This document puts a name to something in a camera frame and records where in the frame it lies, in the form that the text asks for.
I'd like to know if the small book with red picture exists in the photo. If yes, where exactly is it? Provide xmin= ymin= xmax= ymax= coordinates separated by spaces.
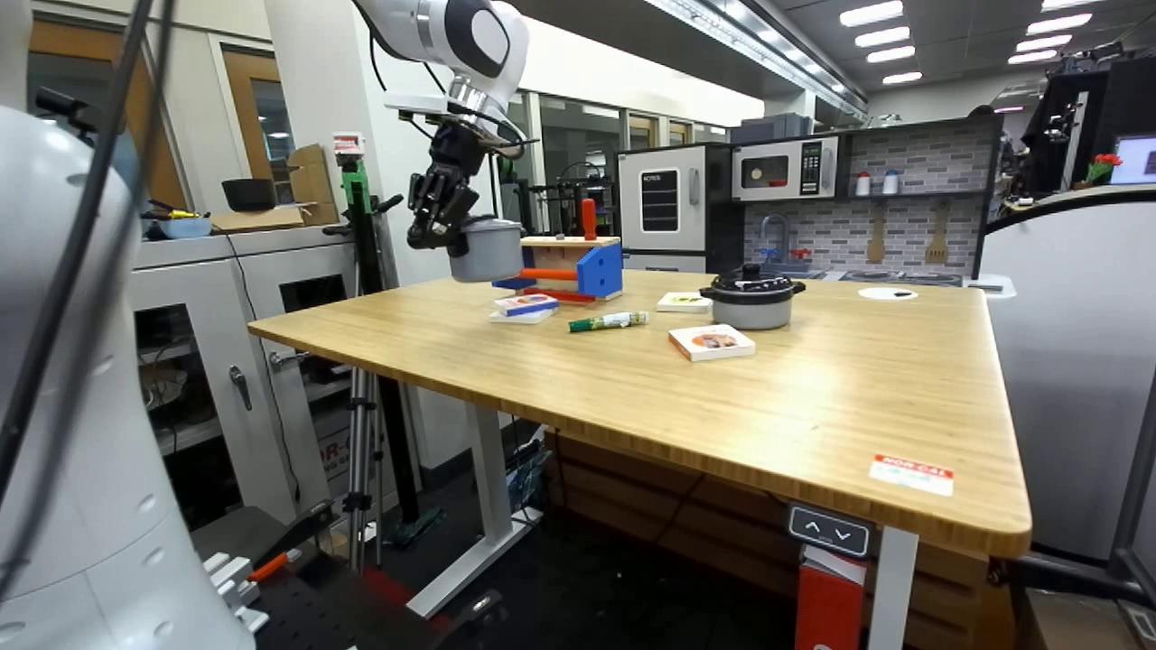
xmin=663 ymin=322 xmax=760 ymax=364

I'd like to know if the gray box on shelf unit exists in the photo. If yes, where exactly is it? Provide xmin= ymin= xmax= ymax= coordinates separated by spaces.
xmin=726 ymin=111 xmax=814 ymax=146

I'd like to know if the lit computer monitor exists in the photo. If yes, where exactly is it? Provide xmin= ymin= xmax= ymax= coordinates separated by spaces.
xmin=1104 ymin=134 xmax=1156 ymax=187

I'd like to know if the gray pot with black lid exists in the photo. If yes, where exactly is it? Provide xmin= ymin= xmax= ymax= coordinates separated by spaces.
xmin=698 ymin=264 xmax=810 ymax=335

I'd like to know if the black bowl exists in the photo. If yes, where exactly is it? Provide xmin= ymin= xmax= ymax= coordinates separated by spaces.
xmin=220 ymin=176 xmax=279 ymax=216

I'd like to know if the white lab oven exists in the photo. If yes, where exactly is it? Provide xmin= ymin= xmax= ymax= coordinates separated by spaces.
xmin=615 ymin=141 xmax=710 ymax=276

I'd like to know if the black shelf unit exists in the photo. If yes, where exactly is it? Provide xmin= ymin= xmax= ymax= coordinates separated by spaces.
xmin=704 ymin=107 xmax=1008 ymax=289

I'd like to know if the white metal bracket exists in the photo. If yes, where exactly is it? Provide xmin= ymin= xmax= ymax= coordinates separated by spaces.
xmin=197 ymin=549 xmax=276 ymax=638

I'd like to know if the wooden crate under desk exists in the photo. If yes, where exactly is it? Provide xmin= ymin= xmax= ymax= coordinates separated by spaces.
xmin=545 ymin=431 xmax=1021 ymax=650

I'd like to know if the yellow notepad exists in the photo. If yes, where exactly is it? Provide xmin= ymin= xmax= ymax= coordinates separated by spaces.
xmin=654 ymin=289 xmax=715 ymax=318

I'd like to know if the red box under desk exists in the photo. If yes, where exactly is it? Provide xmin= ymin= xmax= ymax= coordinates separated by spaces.
xmin=791 ymin=542 xmax=872 ymax=650

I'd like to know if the upright cardboard sheet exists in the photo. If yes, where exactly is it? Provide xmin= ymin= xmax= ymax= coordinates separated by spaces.
xmin=285 ymin=141 xmax=343 ymax=232

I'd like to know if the white shapes board book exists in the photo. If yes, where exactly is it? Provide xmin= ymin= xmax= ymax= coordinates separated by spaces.
xmin=494 ymin=289 xmax=562 ymax=318

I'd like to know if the large whiteboard panel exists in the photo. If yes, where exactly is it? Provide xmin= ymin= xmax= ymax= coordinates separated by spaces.
xmin=973 ymin=181 xmax=1156 ymax=568

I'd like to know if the desk height control panel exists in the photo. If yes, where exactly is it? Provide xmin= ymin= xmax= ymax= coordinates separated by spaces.
xmin=785 ymin=501 xmax=875 ymax=561

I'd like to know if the black machine frame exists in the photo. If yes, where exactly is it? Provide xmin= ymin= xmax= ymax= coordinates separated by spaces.
xmin=1020 ymin=48 xmax=1156 ymax=206

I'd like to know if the blue and wood toy toolbox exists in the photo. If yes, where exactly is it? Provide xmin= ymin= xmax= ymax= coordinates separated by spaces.
xmin=517 ymin=232 xmax=627 ymax=302

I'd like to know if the orange handled tool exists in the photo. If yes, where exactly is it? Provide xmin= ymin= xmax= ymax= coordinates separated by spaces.
xmin=246 ymin=544 xmax=302 ymax=589

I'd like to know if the green marker pen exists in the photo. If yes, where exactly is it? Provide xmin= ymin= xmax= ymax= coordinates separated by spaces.
xmin=566 ymin=311 xmax=654 ymax=335

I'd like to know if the grey metal frame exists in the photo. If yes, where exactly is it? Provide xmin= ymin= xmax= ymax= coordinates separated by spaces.
xmin=119 ymin=225 xmax=365 ymax=529

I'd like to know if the flat wooden tray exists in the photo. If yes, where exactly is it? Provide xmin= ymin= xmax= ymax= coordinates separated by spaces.
xmin=208 ymin=201 xmax=311 ymax=238

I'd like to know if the black tripod with green clamp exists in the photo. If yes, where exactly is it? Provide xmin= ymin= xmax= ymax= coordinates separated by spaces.
xmin=341 ymin=154 xmax=418 ymax=569

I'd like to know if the black camera on stand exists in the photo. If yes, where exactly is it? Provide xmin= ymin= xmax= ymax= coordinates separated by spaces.
xmin=32 ymin=84 xmax=110 ymax=141

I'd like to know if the orange toy rod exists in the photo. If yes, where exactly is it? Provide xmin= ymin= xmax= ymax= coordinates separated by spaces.
xmin=517 ymin=264 xmax=582 ymax=289

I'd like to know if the white desk leg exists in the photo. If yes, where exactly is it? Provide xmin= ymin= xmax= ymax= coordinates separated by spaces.
xmin=865 ymin=523 xmax=921 ymax=650
xmin=405 ymin=401 xmax=545 ymax=624

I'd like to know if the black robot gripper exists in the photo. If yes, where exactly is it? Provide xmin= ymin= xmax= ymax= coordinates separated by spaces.
xmin=405 ymin=118 xmax=494 ymax=260

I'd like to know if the small blue tray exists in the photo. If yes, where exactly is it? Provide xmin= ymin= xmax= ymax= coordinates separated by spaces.
xmin=143 ymin=213 xmax=217 ymax=241

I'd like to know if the white microwave oven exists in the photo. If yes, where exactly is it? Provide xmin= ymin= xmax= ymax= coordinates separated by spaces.
xmin=731 ymin=134 xmax=843 ymax=206

